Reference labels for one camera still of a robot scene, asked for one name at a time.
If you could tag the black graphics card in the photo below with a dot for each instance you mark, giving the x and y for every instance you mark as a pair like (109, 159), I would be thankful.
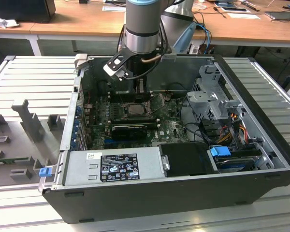
(128, 132)

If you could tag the dark notebook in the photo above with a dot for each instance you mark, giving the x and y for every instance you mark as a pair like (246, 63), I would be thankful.
(280, 15)

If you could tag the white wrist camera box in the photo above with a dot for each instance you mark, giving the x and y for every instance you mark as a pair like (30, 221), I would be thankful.
(113, 68)

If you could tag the crumpled white paper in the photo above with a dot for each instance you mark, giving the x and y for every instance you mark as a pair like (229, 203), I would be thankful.
(4, 22)

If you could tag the black box on desk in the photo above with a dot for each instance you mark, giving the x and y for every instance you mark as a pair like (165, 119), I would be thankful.
(21, 10)

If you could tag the grey parts rack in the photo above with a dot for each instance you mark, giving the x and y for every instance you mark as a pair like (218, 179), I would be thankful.
(21, 135)

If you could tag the hard disk in blue carrier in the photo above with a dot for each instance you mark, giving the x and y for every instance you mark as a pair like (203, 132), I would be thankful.
(218, 152)

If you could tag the grey power supply unit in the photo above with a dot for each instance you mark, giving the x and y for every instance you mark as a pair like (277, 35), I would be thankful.
(79, 166)

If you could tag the wooden desk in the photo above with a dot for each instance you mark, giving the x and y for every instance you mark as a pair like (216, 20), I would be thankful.
(82, 21)

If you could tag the silver metal drive cage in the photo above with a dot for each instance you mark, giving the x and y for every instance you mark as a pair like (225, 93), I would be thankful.
(207, 99)

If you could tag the CPU socket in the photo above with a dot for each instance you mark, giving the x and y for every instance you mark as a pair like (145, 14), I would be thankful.
(148, 107)

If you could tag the black RAM slot bank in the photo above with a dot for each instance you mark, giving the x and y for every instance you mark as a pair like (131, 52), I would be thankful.
(120, 96)
(133, 120)

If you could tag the green RAM stick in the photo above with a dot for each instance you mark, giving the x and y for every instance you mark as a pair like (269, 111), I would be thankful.
(9, 160)

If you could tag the small CPU plate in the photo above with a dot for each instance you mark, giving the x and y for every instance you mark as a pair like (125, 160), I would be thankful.
(134, 110)

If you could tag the white paper sheet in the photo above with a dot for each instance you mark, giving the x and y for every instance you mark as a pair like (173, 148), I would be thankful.
(244, 16)

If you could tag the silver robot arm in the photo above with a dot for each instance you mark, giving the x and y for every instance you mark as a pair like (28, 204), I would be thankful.
(141, 24)

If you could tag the black open PC case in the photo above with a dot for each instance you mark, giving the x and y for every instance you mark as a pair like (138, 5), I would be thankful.
(159, 203)

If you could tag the blue case latch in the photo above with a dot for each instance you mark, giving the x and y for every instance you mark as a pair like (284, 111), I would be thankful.
(44, 172)

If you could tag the green motherboard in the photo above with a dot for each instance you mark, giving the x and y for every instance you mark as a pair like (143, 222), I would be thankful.
(169, 130)

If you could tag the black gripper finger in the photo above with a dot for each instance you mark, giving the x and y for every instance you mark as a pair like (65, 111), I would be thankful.
(144, 87)
(136, 88)

